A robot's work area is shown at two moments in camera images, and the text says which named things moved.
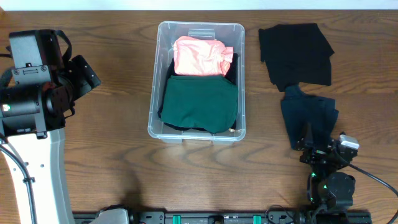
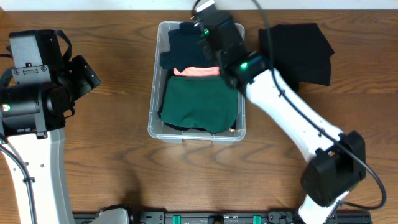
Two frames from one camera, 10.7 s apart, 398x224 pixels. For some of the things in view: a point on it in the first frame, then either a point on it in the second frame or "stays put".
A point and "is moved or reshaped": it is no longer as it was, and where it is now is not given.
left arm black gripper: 86,72 stays put
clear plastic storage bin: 198,86 stays put
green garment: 209,102 stays put
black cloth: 296,53 stays put
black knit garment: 231,75 is moved or reshaped
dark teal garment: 300,109 is moved or reshaped
